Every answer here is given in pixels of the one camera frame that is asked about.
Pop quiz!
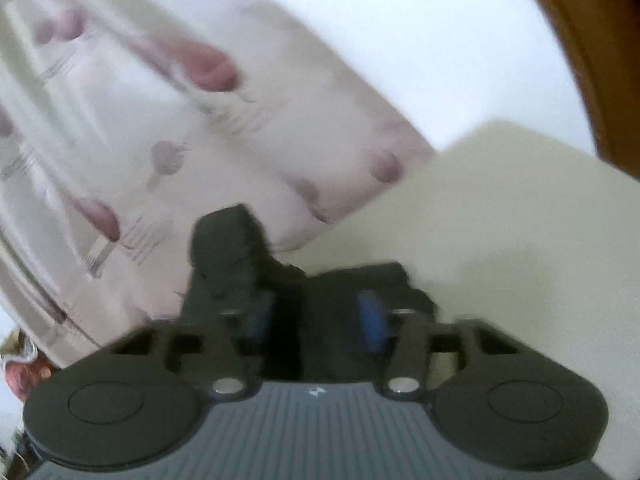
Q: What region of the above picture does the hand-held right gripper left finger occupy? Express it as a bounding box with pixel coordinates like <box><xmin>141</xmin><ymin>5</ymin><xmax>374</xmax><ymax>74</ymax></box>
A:
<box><xmin>117</xmin><ymin>292</ymin><xmax>276</xmax><ymax>398</ymax></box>

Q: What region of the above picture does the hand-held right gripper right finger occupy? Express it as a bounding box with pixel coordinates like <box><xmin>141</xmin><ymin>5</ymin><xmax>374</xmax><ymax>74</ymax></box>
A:
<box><xmin>357</xmin><ymin>290</ymin><xmax>521</xmax><ymax>401</ymax></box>

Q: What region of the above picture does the black fur-hooded jacket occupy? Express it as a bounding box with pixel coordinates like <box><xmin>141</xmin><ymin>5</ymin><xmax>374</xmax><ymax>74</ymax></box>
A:
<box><xmin>180</xmin><ymin>204</ymin><xmax>438</xmax><ymax>383</ymax></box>

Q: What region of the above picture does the pink patterned curtain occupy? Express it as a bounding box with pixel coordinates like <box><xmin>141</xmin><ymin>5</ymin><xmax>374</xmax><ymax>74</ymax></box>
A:
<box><xmin>0</xmin><ymin>0</ymin><xmax>436</xmax><ymax>366</ymax></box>

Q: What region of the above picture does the pink floral bundle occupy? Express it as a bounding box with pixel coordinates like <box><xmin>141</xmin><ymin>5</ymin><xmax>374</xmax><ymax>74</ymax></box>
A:
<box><xmin>0</xmin><ymin>329</ymin><xmax>53</xmax><ymax>403</ymax></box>

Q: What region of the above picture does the brown wooden door frame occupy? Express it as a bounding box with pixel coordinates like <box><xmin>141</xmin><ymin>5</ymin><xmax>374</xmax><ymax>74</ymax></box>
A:
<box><xmin>510</xmin><ymin>0</ymin><xmax>640</xmax><ymax>183</ymax></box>

